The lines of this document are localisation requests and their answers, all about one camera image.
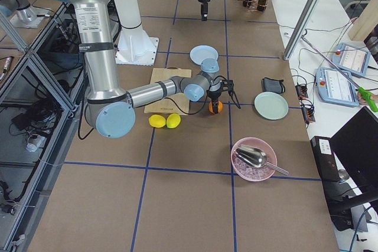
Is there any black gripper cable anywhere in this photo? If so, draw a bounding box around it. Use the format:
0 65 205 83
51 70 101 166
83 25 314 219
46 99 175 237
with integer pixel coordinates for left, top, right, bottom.
164 76 242 116

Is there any yellow lemon lower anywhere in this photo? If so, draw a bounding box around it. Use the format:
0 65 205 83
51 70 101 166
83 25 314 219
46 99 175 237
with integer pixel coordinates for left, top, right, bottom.
148 114 166 128

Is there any light blue plate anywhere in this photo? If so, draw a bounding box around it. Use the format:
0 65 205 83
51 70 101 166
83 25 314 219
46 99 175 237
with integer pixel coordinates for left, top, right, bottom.
190 45 219 66

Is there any black monitor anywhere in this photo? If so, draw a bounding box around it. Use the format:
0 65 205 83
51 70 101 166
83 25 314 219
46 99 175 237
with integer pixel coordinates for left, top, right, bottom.
330 107 378 192

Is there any light green plate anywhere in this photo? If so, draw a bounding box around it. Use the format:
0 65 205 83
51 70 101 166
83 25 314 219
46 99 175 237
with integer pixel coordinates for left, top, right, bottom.
254 91 289 120

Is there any orange fruit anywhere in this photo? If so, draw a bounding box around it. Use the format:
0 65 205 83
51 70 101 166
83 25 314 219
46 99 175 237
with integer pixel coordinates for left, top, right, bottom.
208 101 223 114

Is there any wooden cutting board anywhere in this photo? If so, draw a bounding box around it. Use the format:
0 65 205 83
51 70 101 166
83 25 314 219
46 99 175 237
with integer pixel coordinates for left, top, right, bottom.
144 68 192 115

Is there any metal scoop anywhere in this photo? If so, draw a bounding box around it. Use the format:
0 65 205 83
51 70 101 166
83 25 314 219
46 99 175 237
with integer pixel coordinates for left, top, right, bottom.
236 145 289 176

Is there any dark grey folded cloth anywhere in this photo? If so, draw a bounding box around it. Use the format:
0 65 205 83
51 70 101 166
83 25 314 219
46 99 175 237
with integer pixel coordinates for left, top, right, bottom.
262 77 286 94

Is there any black desktop computer box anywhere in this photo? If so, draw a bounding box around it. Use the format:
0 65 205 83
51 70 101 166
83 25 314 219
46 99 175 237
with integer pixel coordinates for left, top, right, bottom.
310 136 340 182

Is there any black power strip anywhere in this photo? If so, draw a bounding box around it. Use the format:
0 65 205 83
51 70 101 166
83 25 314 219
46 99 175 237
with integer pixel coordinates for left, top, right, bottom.
295 84 315 125

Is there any yellow lemon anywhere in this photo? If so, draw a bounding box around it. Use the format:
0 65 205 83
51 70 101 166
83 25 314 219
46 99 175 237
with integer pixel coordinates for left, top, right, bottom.
166 113 181 129
148 114 166 128

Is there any aluminium frame post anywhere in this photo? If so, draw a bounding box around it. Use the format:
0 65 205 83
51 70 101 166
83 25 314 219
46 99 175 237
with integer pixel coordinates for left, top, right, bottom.
283 0 320 60

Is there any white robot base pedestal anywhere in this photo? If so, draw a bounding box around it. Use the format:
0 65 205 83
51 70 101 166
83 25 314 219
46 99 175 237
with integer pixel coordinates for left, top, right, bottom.
114 0 159 66

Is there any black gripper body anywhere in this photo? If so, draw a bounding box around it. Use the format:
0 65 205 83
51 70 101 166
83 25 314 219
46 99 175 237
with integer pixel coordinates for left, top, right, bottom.
207 77 234 99

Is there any pink bowl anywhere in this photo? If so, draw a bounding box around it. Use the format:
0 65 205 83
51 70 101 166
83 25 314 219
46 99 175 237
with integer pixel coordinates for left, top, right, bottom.
231 138 277 182

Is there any blue teach pendant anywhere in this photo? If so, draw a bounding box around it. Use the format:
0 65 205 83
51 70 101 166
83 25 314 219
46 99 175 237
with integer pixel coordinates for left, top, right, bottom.
315 67 359 107
332 42 371 77

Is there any green handled reacher stick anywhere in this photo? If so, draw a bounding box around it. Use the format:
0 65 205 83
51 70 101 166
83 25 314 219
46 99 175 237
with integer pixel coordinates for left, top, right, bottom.
301 35 378 112

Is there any blue teach pendant far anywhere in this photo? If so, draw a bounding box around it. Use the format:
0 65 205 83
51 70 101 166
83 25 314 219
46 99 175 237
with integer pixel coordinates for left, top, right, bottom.
332 42 371 77

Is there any yellow lemon upper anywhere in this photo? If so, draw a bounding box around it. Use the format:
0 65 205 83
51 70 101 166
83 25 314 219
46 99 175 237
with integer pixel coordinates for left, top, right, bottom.
166 113 181 129

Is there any blue teach pendant near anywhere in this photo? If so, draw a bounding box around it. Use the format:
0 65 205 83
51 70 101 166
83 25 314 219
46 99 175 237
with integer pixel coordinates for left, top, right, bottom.
315 67 359 107

